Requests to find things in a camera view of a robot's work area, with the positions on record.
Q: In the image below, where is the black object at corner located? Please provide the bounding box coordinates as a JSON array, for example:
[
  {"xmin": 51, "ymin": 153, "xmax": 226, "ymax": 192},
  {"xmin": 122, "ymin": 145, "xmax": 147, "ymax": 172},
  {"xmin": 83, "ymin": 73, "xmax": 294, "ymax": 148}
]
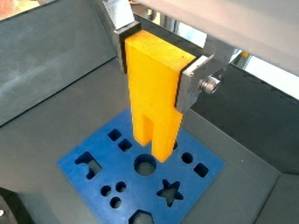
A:
[{"xmin": 0, "ymin": 187, "xmax": 35, "ymax": 224}]

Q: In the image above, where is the yellow double-square peg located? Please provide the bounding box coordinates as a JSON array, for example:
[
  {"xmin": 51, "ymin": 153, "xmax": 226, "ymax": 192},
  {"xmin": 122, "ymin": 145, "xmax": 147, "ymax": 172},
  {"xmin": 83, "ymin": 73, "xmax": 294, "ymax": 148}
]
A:
[{"xmin": 126, "ymin": 30, "xmax": 195, "ymax": 163}]

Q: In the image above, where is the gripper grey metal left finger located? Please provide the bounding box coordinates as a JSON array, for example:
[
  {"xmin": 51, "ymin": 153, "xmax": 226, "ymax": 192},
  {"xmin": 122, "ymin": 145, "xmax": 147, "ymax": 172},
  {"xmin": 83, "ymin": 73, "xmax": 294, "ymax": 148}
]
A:
[{"xmin": 103, "ymin": 0, "xmax": 142, "ymax": 74}]

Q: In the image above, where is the blue shape-sorting board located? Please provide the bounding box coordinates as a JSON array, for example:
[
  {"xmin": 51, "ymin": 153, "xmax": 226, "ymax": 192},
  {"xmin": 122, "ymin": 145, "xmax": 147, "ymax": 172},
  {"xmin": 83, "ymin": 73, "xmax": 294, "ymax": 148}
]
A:
[{"xmin": 58, "ymin": 110, "xmax": 225, "ymax": 224}]

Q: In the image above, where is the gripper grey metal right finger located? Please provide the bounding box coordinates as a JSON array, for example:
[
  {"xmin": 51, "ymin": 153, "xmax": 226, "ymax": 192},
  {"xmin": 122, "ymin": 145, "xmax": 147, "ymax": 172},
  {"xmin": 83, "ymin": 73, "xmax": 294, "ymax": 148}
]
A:
[{"xmin": 175, "ymin": 37, "xmax": 235, "ymax": 113}]

